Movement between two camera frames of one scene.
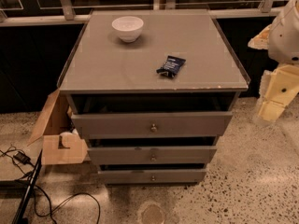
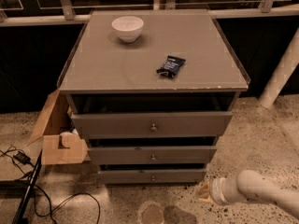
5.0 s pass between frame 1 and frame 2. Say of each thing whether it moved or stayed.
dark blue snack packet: stayed
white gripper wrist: moved
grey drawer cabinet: stayed
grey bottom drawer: stayed
